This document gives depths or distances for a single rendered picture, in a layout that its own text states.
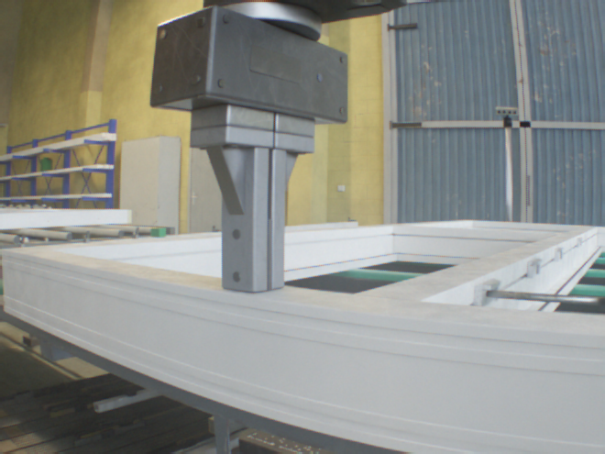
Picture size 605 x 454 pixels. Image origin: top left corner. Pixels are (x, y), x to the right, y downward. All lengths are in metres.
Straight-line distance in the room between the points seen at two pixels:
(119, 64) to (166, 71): 12.04
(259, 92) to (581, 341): 0.20
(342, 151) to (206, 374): 7.69
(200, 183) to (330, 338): 9.43
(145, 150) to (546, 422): 9.93
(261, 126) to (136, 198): 9.93
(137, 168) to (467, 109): 5.95
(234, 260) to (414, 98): 7.21
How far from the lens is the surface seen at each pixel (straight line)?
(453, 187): 7.18
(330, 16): 0.34
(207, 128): 0.30
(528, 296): 0.40
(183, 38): 0.29
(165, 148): 9.86
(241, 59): 0.29
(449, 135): 7.24
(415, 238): 1.18
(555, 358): 0.24
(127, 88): 11.85
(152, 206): 9.83
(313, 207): 7.81
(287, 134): 0.33
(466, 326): 0.25
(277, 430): 0.37
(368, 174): 7.77
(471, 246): 1.14
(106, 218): 2.85
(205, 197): 9.58
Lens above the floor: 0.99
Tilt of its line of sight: 4 degrees down
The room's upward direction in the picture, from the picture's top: 1 degrees clockwise
